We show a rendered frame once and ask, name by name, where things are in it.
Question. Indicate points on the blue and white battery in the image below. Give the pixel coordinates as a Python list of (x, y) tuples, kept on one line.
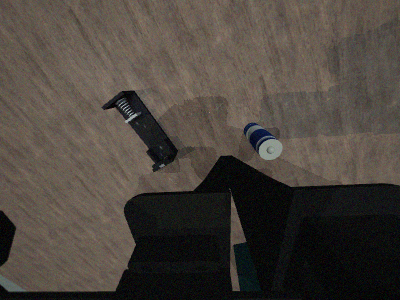
[(264, 143)]

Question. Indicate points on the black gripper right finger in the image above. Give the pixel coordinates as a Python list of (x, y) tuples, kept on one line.
[(270, 213)]

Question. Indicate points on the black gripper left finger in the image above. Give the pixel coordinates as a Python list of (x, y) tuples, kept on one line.
[(204, 211)]

